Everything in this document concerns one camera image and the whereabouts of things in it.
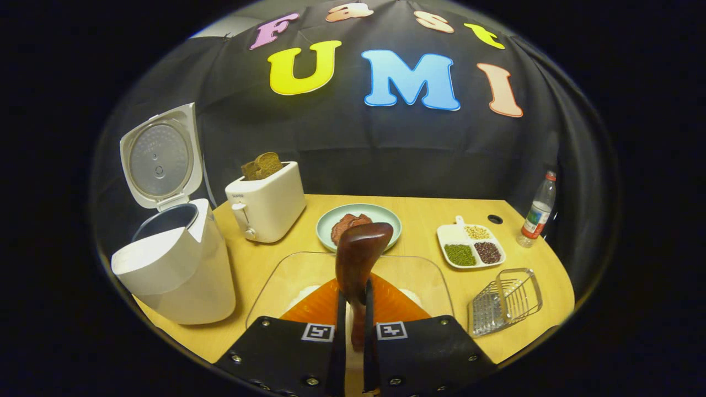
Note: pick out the white divided dish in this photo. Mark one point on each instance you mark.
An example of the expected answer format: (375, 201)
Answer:
(455, 234)

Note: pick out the pale green plate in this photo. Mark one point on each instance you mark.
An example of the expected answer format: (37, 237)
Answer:
(383, 218)

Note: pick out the clear rice container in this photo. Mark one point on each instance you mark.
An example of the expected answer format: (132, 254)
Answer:
(276, 281)

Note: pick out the dark red beans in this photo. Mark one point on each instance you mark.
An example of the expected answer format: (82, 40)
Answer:
(487, 252)

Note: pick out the clear plastic water bottle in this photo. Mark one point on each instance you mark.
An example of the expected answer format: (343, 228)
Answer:
(535, 220)

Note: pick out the white rice cooker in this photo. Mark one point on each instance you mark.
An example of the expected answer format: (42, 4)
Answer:
(176, 275)

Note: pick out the sliced red meat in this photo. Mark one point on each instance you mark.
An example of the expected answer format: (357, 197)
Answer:
(345, 226)

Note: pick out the brown bread slice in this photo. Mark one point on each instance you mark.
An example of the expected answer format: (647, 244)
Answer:
(269, 164)
(248, 170)

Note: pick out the brown wooden spoon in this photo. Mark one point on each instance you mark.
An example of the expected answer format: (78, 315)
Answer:
(358, 253)

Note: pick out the yellow soybeans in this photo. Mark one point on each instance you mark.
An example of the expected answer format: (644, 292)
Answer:
(477, 231)

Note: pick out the black backdrop cloth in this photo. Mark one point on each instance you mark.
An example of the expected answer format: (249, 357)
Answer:
(353, 143)

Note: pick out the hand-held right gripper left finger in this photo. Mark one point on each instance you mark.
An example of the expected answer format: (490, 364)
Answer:
(340, 358)

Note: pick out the black table grommet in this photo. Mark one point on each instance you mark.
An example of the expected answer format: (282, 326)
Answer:
(495, 219)

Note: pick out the white toaster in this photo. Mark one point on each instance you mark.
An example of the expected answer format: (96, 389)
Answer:
(270, 204)

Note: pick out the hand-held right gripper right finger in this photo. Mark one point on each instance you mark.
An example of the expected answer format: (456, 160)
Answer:
(368, 358)

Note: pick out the green mung beans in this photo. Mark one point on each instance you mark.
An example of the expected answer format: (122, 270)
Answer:
(460, 255)

